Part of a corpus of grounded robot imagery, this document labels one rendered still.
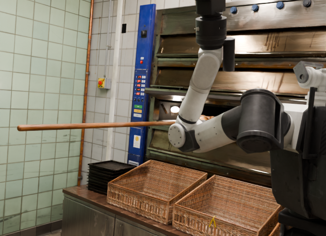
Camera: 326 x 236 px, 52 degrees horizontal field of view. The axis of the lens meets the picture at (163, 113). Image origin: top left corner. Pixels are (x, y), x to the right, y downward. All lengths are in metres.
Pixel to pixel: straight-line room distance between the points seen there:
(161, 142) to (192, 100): 1.75
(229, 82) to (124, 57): 1.08
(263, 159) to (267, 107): 1.47
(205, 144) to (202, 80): 0.19
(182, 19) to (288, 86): 1.02
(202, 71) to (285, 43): 1.40
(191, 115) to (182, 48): 1.66
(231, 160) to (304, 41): 0.91
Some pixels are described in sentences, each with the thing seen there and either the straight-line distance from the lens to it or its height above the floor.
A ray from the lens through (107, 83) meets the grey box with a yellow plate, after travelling 3.18.
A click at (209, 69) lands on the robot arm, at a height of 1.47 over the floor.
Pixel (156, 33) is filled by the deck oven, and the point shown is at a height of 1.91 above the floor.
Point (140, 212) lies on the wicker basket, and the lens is 2.34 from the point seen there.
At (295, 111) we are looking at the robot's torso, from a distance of 0.96.
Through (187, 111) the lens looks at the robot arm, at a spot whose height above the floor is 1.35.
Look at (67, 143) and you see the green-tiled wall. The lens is 3.40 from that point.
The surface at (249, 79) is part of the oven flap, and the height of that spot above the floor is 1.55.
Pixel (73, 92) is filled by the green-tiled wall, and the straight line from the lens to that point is 3.38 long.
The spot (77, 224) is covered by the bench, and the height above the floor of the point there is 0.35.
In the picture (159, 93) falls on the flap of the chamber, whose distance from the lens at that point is 2.61.
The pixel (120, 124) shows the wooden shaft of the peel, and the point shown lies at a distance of 2.05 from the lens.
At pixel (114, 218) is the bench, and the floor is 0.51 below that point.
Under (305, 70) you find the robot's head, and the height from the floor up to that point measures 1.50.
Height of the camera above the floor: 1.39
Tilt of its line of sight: 3 degrees down
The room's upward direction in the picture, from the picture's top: 5 degrees clockwise
